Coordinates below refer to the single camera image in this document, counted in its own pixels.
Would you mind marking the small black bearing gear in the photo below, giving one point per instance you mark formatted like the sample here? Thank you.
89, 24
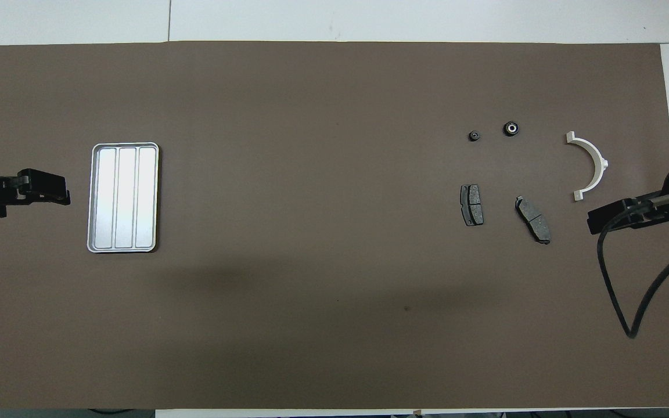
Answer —
474, 135

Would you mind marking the brown table mat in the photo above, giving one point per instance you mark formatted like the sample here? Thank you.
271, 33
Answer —
323, 145

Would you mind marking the short dark brake pad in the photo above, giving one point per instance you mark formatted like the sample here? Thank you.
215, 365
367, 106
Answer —
472, 204

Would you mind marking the silver metal tray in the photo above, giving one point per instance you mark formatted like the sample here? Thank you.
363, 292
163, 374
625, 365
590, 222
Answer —
125, 197

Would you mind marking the long dark brake pad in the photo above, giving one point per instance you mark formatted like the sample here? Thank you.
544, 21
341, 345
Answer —
533, 220

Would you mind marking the white semicircular bracket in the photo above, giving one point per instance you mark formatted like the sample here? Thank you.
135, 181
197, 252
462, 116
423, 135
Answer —
587, 146

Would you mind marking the large black bearing gear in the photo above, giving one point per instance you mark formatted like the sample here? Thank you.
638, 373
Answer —
511, 128

